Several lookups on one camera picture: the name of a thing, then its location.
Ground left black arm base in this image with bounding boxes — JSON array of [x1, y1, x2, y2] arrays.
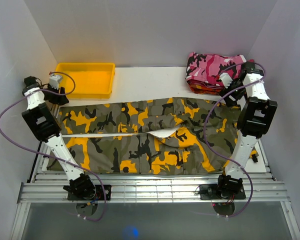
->
[[66, 184, 112, 201]]

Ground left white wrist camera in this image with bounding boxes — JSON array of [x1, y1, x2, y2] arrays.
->
[[48, 73, 63, 90]]

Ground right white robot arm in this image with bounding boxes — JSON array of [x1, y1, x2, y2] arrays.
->
[[215, 61, 278, 200]]

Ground yellow plastic tray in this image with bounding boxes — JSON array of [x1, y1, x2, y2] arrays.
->
[[53, 62, 116, 100]]

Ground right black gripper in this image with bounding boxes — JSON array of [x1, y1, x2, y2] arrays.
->
[[218, 78, 247, 108]]

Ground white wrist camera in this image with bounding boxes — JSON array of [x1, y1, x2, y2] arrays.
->
[[48, 73, 63, 90], [219, 72, 233, 89]]

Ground orange camouflage folded trousers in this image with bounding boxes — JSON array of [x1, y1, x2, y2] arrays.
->
[[187, 81, 225, 95]]

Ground purple cable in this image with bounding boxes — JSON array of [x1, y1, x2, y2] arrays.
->
[[0, 71, 109, 222], [199, 62, 269, 218]]

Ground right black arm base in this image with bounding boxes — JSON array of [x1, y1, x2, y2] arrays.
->
[[194, 183, 246, 201]]

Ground yellow green camouflage trousers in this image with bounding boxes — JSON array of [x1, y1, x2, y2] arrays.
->
[[57, 97, 241, 175]]

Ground aluminium rail frame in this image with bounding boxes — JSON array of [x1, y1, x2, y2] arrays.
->
[[10, 142, 300, 240]]

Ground pink camouflage folded trousers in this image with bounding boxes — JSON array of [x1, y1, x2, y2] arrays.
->
[[185, 52, 247, 87]]

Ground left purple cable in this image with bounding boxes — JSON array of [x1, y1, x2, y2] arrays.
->
[[0, 71, 109, 222]]

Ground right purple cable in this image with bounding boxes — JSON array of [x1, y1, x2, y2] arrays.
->
[[199, 62, 269, 218]]

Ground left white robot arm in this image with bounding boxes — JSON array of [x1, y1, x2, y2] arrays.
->
[[22, 74, 96, 200]]

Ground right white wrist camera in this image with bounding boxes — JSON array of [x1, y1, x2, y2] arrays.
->
[[219, 72, 233, 89]]

